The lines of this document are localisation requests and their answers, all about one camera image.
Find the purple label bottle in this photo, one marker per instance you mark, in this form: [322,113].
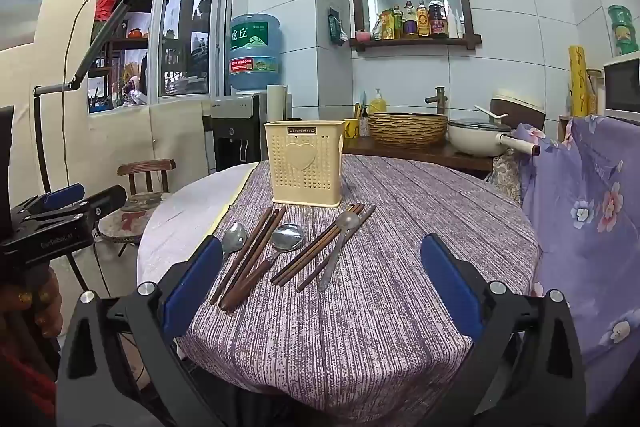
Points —
[410,23]

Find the person's left forearm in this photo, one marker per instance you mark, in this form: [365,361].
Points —
[25,382]

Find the green hanging packet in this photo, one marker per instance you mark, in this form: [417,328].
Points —
[336,27]

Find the small floral bottle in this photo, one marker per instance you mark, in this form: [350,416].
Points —
[364,125]

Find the pink bowl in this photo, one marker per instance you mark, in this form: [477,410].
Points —
[362,36]

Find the woven basket sink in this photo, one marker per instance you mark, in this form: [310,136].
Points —
[407,132]

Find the yellow oil bottle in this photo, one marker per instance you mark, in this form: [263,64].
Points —
[423,21]

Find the yellow cup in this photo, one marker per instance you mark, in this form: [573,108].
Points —
[351,129]

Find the small steel spoon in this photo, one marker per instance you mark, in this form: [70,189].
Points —
[235,235]

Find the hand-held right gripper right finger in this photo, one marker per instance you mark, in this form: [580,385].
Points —
[450,277]

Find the dark wooden counter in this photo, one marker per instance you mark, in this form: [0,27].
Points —
[400,154]

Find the dark wooden chopstick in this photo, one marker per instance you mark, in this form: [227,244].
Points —
[318,249]
[250,252]

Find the purple floral cloth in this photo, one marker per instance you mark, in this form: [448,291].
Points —
[575,187]

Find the white table cover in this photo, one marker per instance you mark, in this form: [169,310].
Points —
[180,217]

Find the green canister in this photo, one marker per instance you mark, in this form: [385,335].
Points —
[622,27]

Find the long slim steel spoon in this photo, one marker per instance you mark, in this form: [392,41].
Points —
[347,221]

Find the brown wooden chair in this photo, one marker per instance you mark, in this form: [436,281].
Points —
[145,167]

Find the glass pot lid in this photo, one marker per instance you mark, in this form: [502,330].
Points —
[477,124]

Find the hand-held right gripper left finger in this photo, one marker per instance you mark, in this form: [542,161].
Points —
[195,287]

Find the sliding glass window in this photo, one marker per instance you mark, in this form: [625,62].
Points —
[157,37]

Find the dark soy sauce bottle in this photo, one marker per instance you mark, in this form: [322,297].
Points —
[438,21]

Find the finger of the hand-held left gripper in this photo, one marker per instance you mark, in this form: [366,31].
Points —
[62,197]
[102,203]

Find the person's left hand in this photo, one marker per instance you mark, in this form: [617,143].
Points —
[50,302]

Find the yellow soap pump bottle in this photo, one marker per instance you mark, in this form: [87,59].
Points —
[377,105]

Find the white rice paddle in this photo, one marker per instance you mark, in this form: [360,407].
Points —
[487,112]

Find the blue water jug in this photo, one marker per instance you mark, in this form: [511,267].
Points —
[255,52]

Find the white bottle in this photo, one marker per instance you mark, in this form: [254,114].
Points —
[453,26]

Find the yellow paper roll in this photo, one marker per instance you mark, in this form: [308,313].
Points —
[578,82]

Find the bronze faucet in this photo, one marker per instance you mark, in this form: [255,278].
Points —
[440,102]

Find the purple striped tablecloth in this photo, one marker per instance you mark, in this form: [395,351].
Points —
[375,322]

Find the beige patterned cloth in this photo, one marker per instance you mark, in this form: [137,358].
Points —
[505,179]

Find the white and brown rice cooker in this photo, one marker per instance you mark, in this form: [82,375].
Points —
[525,112]

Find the black water dispenser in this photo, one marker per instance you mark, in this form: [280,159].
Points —
[232,132]

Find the white paper towel roll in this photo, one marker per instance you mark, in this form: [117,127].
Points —
[276,103]

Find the white microwave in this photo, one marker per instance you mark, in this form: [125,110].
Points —
[622,87]

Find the patterned seat cushion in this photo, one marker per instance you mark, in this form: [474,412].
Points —
[127,221]

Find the cream plastic utensil holder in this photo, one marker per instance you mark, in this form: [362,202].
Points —
[304,167]

